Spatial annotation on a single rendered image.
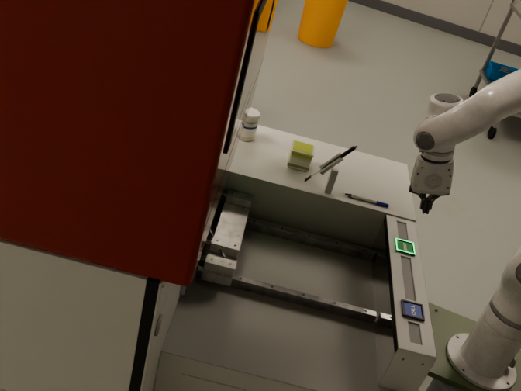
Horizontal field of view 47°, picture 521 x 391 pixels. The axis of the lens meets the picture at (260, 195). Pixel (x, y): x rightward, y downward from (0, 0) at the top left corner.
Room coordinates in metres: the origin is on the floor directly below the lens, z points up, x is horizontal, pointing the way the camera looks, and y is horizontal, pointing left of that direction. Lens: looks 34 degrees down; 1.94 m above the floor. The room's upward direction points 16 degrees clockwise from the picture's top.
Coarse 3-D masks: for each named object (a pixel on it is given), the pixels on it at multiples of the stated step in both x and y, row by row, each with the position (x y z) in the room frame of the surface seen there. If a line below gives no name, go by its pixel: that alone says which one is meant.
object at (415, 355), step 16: (400, 224) 1.54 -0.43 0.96; (416, 240) 1.48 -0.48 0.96; (400, 256) 1.38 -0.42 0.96; (416, 256) 1.40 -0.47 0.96; (400, 272) 1.31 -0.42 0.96; (416, 272) 1.32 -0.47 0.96; (400, 288) 1.24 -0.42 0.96; (416, 288) 1.26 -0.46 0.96; (400, 304) 1.18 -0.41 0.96; (400, 320) 1.12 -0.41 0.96; (416, 320) 1.13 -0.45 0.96; (400, 336) 1.06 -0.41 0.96; (416, 336) 1.08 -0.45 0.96; (432, 336) 1.09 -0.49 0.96; (400, 352) 1.02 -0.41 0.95; (416, 352) 1.03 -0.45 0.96; (432, 352) 1.04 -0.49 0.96; (400, 368) 1.02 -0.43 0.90; (416, 368) 1.03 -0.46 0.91; (384, 384) 1.02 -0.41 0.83; (400, 384) 1.02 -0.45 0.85; (416, 384) 1.03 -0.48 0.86
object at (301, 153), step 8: (296, 144) 1.72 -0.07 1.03; (304, 144) 1.73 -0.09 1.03; (312, 144) 1.75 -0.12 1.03; (296, 152) 1.67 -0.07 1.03; (304, 152) 1.68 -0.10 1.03; (312, 152) 1.70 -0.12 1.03; (288, 160) 1.68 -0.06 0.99; (296, 160) 1.68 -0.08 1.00; (304, 160) 1.68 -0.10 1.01; (296, 168) 1.68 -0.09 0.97; (304, 168) 1.68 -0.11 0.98
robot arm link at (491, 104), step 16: (496, 80) 1.38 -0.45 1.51; (512, 80) 1.33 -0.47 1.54; (480, 96) 1.34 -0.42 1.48; (496, 96) 1.33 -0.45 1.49; (512, 96) 1.31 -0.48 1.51; (448, 112) 1.32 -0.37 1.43; (464, 112) 1.31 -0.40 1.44; (480, 112) 1.32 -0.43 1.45; (496, 112) 1.32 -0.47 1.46; (512, 112) 1.33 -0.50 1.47; (416, 128) 1.36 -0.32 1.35; (432, 128) 1.32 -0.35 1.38; (448, 128) 1.30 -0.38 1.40; (464, 128) 1.30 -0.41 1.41; (480, 128) 1.31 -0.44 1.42; (416, 144) 1.33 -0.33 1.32; (432, 144) 1.31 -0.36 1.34; (448, 144) 1.30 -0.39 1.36
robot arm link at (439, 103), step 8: (432, 96) 1.43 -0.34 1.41; (440, 96) 1.43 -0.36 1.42; (448, 96) 1.43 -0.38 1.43; (456, 96) 1.43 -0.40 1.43; (432, 104) 1.40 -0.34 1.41; (440, 104) 1.39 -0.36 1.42; (448, 104) 1.39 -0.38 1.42; (456, 104) 1.39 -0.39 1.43; (432, 112) 1.40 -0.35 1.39; (440, 112) 1.38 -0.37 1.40; (440, 152) 1.38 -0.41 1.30; (448, 152) 1.39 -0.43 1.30
